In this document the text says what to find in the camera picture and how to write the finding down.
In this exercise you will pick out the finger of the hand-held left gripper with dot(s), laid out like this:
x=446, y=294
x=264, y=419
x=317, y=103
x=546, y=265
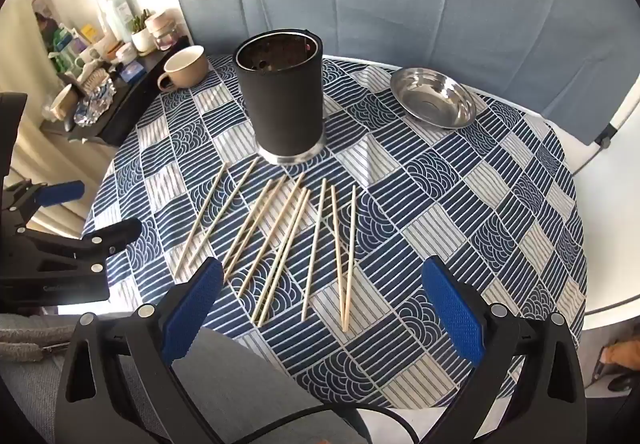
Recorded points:
x=115, y=230
x=60, y=192

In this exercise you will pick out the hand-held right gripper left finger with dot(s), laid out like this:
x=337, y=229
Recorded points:
x=192, y=304

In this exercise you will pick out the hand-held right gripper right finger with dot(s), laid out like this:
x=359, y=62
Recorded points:
x=452, y=309

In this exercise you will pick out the group of wooden chopsticks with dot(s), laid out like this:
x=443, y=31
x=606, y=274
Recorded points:
x=350, y=258

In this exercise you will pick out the black cylindrical utensil holder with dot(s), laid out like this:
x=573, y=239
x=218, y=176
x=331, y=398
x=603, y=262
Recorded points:
x=282, y=103

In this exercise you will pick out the beige curtain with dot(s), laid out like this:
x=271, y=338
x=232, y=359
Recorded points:
x=50, y=158

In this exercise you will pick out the small beige cup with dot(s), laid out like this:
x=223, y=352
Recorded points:
x=62, y=101

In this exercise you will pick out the crinkled glass dish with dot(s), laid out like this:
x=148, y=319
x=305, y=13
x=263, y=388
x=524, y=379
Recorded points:
x=95, y=102

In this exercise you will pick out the person's grey trouser leg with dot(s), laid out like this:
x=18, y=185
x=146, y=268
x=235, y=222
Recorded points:
x=250, y=389

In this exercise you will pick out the blue patterned tablecloth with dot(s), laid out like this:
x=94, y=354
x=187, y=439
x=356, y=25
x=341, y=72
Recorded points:
x=450, y=204

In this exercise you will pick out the wooden hair brush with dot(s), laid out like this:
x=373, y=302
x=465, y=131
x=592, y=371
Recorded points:
x=92, y=79

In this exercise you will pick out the black side shelf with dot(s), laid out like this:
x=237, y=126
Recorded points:
x=135, y=96

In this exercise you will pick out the white mug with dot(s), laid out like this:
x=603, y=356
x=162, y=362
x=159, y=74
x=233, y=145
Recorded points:
x=89, y=57

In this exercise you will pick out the blue box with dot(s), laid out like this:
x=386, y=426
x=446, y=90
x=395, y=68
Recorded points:
x=133, y=71

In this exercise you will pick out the green packets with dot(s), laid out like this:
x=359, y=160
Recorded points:
x=62, y=48

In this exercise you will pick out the small white jar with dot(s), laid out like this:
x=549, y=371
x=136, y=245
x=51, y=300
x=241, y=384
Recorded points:
x=126, y=52

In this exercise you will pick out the yellow tube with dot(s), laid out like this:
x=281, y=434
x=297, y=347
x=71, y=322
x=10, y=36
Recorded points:
x=88, y=33

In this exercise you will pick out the potted succulent white pot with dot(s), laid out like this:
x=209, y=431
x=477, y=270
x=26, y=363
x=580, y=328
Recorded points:
x=142, y=36

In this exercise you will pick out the beige mug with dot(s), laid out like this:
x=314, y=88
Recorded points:
x=187, y=66

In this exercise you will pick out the pale green white bottle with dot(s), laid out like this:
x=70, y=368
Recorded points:
x=119, y=16

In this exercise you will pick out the glass jar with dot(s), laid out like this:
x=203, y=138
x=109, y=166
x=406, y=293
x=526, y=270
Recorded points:
x=167, y=39

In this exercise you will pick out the pink lidded jar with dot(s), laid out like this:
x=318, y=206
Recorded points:
x=162, y=21

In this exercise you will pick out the stainless steel dish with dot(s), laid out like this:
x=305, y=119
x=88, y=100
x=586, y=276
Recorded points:
x=432, y=96

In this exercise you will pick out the black clip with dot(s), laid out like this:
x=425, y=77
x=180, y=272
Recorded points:
x=605, y=136

